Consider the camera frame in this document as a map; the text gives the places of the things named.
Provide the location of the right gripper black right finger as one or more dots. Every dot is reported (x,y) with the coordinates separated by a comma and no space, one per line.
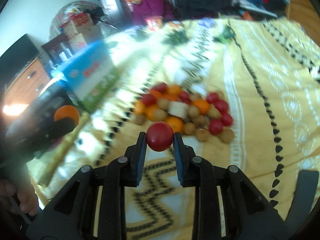
(183,155)

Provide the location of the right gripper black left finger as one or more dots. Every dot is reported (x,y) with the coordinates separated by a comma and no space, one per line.
(136,157)

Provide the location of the small orange tangerine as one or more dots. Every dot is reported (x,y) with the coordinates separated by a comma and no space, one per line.
(67,111)

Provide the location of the red cherry tomato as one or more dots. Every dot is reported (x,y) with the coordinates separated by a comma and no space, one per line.
(159,136)

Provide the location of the person's left hand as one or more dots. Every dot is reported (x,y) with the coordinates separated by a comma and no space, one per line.
(26,195)

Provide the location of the black shaver gift box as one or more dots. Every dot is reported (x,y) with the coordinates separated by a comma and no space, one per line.
(37,112)

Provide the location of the wooden dresser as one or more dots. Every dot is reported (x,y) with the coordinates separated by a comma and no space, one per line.
(27,85)

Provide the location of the large orange at front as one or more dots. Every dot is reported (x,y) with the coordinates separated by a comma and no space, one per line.
(175,123)

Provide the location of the white yam chunk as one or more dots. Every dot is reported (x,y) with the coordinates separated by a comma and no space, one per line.
(178,109)

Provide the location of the blue and green carton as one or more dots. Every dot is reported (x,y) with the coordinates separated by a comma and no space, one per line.
(88,76)

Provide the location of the black television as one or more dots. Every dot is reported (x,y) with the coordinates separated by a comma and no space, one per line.
(19,55)

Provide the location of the stacked cardboard boxes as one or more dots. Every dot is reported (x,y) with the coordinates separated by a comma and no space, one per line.
(81,31)

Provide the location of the black tray edge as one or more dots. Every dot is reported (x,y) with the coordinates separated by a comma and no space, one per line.
(302,202)

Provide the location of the yellow patterned bed blanket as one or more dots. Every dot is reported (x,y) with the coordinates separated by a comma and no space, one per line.
(253,82)

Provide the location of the red snack bag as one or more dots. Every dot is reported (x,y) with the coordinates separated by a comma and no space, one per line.
(154,23)

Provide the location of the seated person in purple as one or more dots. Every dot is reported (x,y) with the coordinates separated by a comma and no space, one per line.
(143,9)

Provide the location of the wooden headboard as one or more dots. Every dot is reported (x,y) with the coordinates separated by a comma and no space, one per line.
(302,11)

